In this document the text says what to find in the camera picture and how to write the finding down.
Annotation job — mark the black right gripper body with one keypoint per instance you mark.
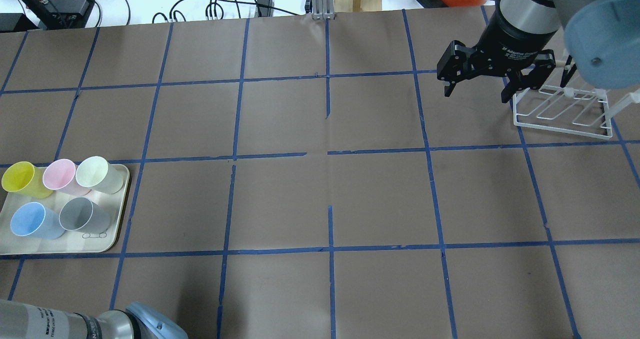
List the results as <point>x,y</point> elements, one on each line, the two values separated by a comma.
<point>512,44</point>

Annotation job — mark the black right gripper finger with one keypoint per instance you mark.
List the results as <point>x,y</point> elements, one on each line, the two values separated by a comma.
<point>454,65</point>
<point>533,80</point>

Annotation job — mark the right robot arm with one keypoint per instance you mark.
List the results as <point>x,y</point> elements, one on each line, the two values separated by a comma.
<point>601,38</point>

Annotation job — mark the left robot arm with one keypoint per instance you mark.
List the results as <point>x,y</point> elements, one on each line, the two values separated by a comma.
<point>137,321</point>

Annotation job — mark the pale green plastic cup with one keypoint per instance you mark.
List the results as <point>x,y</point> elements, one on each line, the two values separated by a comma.
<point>98,174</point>

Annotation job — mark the grey plastic cup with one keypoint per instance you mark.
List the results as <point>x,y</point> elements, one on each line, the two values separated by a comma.
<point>83,215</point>

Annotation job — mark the pink plastic cup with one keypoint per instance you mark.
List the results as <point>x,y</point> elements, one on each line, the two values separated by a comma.
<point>60,176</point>

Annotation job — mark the yellow plastic cup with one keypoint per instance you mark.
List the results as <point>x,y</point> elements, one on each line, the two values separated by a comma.
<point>26,179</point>

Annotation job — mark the blue plastic cup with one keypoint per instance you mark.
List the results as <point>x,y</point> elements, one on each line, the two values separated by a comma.
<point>34,220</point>

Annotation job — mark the wooden stand base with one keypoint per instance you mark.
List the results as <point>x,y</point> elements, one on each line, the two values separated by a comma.
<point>357,6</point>

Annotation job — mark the white wire cup rack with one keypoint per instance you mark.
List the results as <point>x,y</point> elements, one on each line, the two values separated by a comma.
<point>567,104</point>

